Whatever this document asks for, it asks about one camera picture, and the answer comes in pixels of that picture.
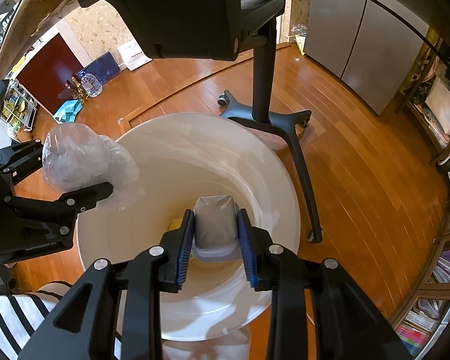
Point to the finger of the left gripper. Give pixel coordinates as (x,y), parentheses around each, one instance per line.
(20,160)
(84,199)

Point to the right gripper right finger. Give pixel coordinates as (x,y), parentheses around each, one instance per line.
(313,304)

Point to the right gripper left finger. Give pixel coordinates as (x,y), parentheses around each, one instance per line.
(113,311)

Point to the clear plastic bag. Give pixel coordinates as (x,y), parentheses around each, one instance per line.
(75,157)

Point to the silver foil packet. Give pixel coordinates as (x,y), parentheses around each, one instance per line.
(216,231)

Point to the white trash bin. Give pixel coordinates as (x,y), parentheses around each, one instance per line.
(182,157)

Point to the wooden bookshelf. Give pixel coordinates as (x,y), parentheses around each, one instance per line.
(425,315)

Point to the striped clothing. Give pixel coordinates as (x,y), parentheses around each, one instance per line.
(22,314)

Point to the yellow cartoon wrapper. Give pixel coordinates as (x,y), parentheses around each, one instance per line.
(175,224)

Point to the round wooden table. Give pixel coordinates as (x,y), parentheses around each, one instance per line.
(31,20)

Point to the silver refrigerator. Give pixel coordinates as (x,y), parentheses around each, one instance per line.
(369,44)

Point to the black table pedestal base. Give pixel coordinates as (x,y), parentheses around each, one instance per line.
(221,30)

